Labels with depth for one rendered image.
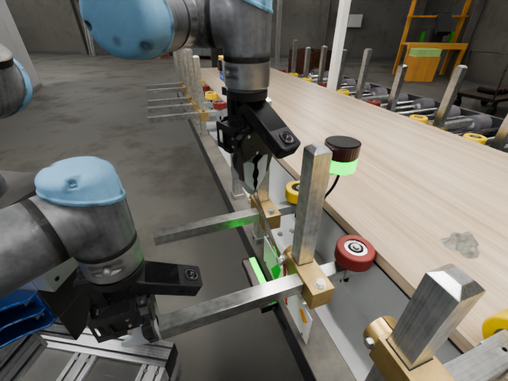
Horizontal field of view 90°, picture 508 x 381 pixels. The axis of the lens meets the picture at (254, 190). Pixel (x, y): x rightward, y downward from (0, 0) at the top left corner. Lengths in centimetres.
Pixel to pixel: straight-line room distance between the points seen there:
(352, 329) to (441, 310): 52
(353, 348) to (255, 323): 78
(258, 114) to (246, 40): 11
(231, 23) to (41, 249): 35
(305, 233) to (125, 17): 42
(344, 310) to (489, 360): 44
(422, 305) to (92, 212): 36
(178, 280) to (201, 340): 105
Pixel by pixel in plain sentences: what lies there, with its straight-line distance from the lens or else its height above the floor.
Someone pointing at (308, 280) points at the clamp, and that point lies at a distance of 56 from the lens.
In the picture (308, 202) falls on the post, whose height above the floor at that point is 104.
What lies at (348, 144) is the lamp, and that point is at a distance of 46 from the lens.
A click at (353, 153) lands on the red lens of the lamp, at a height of 113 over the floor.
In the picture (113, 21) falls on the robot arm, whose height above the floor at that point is 131.
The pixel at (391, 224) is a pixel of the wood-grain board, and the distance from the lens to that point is 70.
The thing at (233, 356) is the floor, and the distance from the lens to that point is 143.
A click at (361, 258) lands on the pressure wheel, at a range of 58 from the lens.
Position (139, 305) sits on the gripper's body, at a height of 96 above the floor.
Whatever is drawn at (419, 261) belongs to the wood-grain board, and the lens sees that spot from 64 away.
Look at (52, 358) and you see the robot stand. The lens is 143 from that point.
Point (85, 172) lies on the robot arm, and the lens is 31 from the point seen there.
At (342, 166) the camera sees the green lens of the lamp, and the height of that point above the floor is 111.
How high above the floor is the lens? 131
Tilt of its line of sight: 34 degrees down
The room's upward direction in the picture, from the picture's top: straight up
